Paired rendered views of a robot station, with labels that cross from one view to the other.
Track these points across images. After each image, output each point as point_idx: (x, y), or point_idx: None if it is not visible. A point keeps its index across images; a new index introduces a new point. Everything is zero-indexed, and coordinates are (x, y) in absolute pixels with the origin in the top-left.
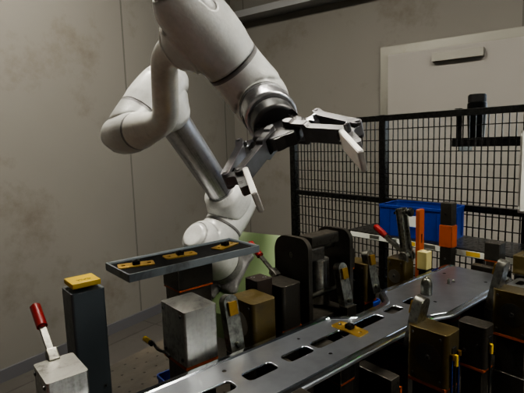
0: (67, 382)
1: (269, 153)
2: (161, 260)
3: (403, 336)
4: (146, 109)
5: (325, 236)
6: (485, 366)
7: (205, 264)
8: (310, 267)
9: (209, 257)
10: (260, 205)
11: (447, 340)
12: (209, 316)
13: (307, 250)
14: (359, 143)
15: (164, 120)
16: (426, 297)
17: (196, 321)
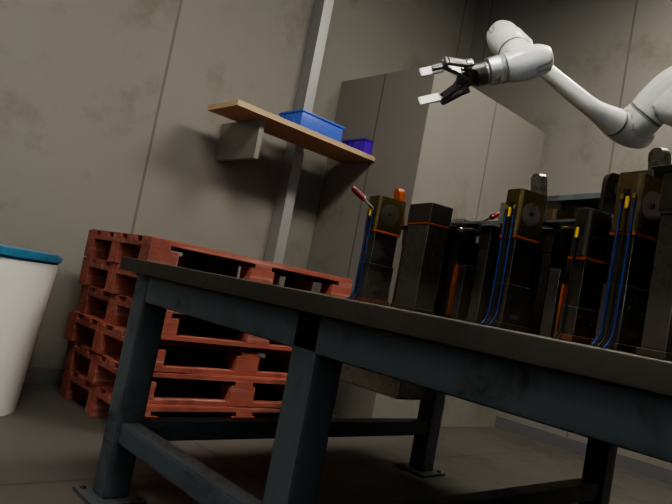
0: (456, 221)
1: (457, 86)
2: None
3: (551, 221)
4: (632, 106)
5: (636, 172)
6: (570, 251)
7: (569, 199)
8: (602, 195)
9: (572, 195)
10: (419, 102)
11: (507, 193)
12: None
13: (603, 180)
14: (431, 66)
15: (570, 102)
16: (538, 173)
17: (504, 209)
